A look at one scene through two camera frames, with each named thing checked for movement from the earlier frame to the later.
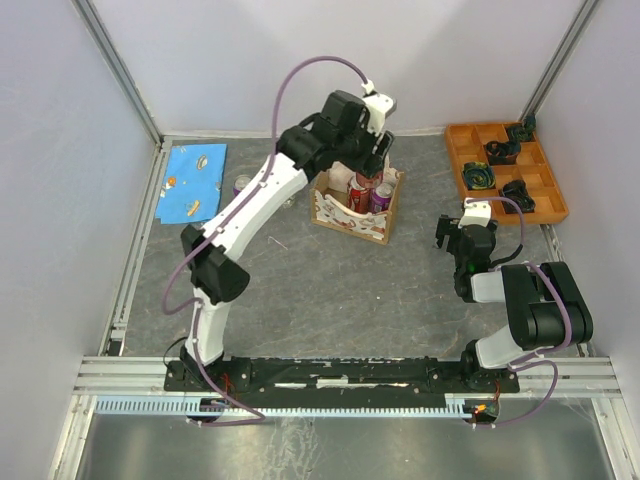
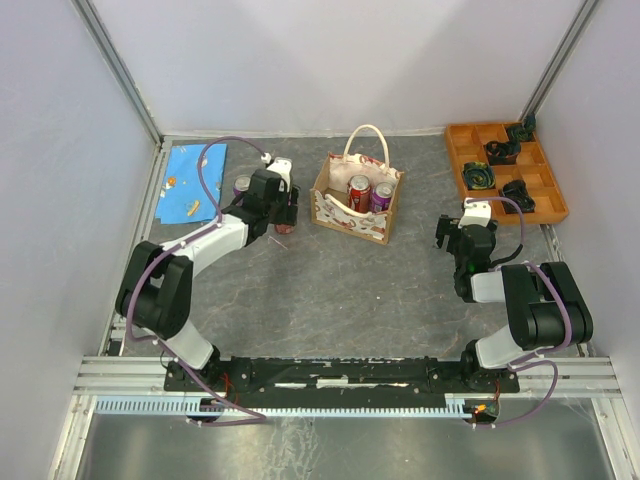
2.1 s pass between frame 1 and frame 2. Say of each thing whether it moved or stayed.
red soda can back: stayed
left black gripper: moved
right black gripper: stayed
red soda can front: moved
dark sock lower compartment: stayed
